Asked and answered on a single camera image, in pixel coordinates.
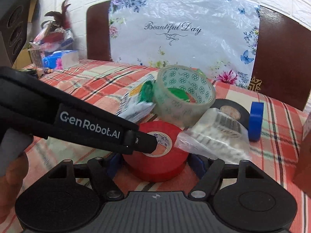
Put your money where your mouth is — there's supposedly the white yellow cardboard box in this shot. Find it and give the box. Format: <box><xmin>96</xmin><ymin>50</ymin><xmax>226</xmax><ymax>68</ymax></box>
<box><xmin>115</xmin><ymin>74</ymin><xmax>157</xmax><ymax>122</ymax></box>

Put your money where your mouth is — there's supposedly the blue tissue pack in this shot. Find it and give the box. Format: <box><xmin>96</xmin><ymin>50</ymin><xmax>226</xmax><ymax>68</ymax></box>
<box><xmin>42</xmin><ymin>50</ymin><xmax>80</xmax><ymax>70</ymax></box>

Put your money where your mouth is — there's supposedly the clear packing tape roll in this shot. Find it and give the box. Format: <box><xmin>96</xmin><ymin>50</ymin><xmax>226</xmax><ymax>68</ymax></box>
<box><xmin>151</xmin><ymin>65</ymin><xmax>216</xmax><ymax>129</ymax></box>

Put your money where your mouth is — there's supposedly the black tape roll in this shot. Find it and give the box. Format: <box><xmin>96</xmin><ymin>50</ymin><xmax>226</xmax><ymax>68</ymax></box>
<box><xmin>211</xmin><ymin>99</ymin><xmax>251</xmax><ymax>136</ymax></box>

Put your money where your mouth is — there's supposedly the person's left hand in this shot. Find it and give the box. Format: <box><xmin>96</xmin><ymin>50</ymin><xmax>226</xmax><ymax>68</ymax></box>
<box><xmin>0</xmin><ymin>152</ymin><xmax>30</xmax><ymax>222</ymax></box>

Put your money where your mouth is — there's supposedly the clear bag of white pieces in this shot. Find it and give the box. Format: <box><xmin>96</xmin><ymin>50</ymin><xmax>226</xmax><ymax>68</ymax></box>
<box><xmin>175</xmin><ymin>108</ymin><xmax>251</xmax><ymax>164</ymax></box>

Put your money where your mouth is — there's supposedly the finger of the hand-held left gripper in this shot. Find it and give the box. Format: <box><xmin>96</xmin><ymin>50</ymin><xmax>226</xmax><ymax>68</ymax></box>
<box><xmin>125</xmin><ymin>130</ymin><xmax>159</xmax><ymax>156</ymax></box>

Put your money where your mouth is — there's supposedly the red tape roll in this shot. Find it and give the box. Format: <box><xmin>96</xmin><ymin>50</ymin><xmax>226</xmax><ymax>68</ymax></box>
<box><xmin>122</xmin><ymin>122</ymin><xmax>189</xmax><ymax>182</ymax></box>

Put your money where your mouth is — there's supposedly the pile of wrapped packets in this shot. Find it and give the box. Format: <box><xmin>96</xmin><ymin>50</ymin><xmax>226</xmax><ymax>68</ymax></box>
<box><xmin>28</xmin><ymin>27</ymin><xmax>74</xmax><ymax>54</ymax></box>

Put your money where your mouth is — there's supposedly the red plaid blanket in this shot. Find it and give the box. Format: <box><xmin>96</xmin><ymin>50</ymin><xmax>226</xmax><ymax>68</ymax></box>
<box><xmin>0</xmin><ymin>59</ymin><xmax>311</xmax><ymax>233</ymax></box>

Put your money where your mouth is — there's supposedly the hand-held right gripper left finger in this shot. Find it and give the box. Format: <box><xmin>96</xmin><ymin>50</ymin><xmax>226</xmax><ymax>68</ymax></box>
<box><xmin>47</xmin><ymin>152</ymin><xmax>123</xmax><ymax>198</ymax></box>

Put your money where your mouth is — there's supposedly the green transparent plastic box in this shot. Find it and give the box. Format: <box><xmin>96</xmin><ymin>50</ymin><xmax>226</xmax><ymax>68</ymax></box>
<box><xmin>168</xmin><ymin>88</ymin><xmax>193</xmax><ymax>103</ymax></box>

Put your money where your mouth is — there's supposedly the floral plastic sheet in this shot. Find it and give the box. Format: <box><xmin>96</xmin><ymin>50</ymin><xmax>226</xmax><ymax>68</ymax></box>
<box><xmin>108</xmin><ymin>0</ymin><xmax>261</xmax><ymax>88</ymax></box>

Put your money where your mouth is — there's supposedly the dark panel with round holes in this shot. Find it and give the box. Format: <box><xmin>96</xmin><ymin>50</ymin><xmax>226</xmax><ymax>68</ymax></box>
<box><xmin>0</xmin><ymin>0</ymin><xmax>33</xmax><ymax>66</ymax></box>

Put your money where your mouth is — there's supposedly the brown cardboard box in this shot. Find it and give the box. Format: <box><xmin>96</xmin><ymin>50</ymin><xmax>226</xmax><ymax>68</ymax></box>
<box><xmin>293</xmin><ymin>113</ymin><xmax>311</xmax><ymax>191</ymax></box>

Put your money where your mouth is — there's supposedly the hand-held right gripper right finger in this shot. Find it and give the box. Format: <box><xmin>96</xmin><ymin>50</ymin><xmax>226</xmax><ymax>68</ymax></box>
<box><xmin>188</xmin><ymin>153</ymin><xmax>264</xmax><ymax>198</ymax></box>

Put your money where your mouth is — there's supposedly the blue tape roll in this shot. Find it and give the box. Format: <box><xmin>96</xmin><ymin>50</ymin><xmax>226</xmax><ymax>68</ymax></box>
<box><xmin>248</xmin><ymin>101</ymin><xmax>265</xmax><ymax>142</ymax></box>

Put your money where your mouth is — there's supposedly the dark feather duster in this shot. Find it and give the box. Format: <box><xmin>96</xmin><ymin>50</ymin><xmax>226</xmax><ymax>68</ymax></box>
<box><xmin>41</xmin><ymin>0</ymin><xmax>73</xmax><ymax>33</ymax></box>

